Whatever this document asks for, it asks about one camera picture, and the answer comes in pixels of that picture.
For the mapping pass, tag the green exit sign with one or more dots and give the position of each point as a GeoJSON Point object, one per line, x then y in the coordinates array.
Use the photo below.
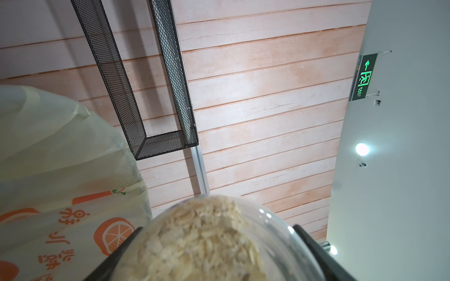
{"type": "Point", "coordinates": [362, 77]}

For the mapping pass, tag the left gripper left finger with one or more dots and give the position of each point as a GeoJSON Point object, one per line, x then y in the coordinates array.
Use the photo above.
{"type": "Point", "coordinates": [105, 270]}

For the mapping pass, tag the oatmeal jar with brown lid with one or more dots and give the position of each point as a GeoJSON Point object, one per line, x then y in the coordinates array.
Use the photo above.
{"type": "Point", "coordinates": [217, 238]}

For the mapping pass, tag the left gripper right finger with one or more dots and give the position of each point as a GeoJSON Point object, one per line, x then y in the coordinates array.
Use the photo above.
{"type": "Point", "coordinates": [330, 268]}

